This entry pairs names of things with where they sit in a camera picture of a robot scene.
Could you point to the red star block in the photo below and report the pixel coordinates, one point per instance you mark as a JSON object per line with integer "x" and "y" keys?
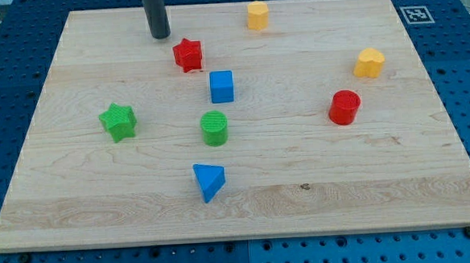
{"x": 188, "y": 55}

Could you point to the green star block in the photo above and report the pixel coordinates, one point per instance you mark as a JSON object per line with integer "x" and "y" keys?
{"x": 119, "y": 121}

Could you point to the light wooden board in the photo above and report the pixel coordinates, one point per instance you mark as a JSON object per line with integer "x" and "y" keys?
{"x": 289, "y": 170}

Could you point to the green cylinder block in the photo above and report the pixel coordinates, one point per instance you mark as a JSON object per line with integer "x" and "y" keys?
{"x": 214, "y": 128}

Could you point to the blue cube block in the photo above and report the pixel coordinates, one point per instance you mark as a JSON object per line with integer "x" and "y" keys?
{"x": 221, "y": 86}

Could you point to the blue triangle block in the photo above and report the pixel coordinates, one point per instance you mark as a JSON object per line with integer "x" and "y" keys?
{"x": 210, "y": 179}

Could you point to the red cylinder block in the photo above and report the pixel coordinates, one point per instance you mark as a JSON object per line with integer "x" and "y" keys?
{"x": 344, "y": 106}

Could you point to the yellow hexagon block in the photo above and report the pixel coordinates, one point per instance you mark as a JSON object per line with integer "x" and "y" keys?
{"x": 258, "y": 17}

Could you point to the white fiducial marker tag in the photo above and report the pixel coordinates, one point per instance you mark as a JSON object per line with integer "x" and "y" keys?
{"x": 416, "y": 15}

